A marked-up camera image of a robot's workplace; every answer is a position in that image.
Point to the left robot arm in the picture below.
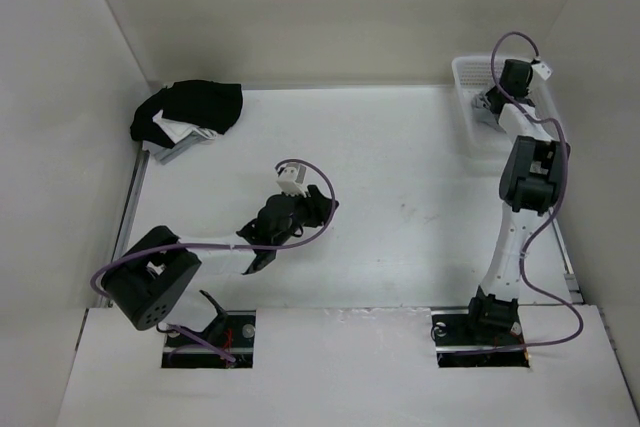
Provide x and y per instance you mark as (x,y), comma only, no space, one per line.
(162,278)

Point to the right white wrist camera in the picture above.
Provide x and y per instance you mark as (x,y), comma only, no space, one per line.
(542,72)

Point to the grey tank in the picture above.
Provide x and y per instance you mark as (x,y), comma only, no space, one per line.
(482,114)
(165,155)

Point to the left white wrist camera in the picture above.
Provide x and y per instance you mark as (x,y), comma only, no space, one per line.
(290,179)

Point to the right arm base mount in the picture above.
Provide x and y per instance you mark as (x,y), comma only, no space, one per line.
(460,344)

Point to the aluminium table rail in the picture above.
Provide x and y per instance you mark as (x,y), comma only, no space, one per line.
(130,206)
(569,273)

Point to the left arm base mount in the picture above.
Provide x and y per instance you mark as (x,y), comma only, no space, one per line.
(237,338)

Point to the white folded tank top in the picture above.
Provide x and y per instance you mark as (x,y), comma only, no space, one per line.
(178,131)

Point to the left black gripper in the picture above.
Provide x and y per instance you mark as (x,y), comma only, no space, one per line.
(318,207)

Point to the white plastic basket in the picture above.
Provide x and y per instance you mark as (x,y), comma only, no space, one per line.
(472,75)

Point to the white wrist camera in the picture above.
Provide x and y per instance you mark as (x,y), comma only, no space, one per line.
(290,179)
(542,72)

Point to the left aluminium table rail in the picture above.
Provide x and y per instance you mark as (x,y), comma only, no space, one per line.
(130,206)

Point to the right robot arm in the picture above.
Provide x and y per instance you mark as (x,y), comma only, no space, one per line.
(530,186)

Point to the right aluminium table rail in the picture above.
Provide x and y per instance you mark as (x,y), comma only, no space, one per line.
(569,273)

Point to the grey folded tank top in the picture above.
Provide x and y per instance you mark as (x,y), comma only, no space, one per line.
(165,155)

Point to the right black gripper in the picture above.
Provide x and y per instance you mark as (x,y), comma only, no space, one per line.
(490,93)

